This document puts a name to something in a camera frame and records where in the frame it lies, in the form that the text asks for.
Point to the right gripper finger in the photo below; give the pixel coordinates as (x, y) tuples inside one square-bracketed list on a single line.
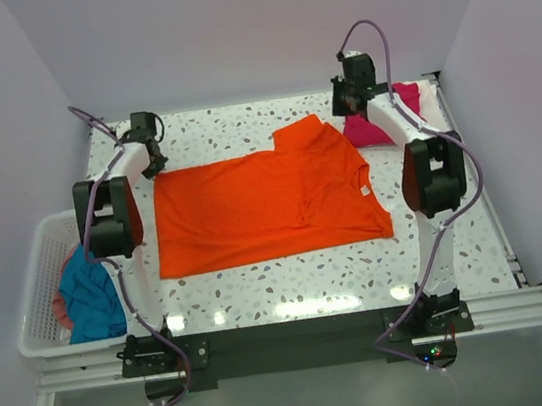
[(339, 106), (357, 105)]

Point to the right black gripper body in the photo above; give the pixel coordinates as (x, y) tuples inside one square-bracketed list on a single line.
[(350, 88)]

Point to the orange t-shirt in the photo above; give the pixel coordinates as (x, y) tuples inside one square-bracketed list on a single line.
[(311, 191)]

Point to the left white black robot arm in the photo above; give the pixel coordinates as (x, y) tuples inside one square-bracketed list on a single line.
[(109, 222)]

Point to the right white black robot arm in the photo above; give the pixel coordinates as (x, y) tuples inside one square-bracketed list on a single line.
[(433, 172)]

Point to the folded magenta t-shirt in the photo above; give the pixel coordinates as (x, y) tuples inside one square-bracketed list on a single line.
[(361, 133)]

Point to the folded white t-shirt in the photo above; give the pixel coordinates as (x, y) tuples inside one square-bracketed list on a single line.
[(430, 109)]

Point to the blue t-shirt in basket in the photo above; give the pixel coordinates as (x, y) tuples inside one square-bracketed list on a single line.
[(92, 301)]

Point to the pink garment in basket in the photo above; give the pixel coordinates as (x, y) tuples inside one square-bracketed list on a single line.
[(58, 306)]

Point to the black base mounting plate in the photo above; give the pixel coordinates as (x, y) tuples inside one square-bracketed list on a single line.
[(201, 362)]

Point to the white plastic laundry basket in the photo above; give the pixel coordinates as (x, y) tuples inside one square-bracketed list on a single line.
[(41, 334)]

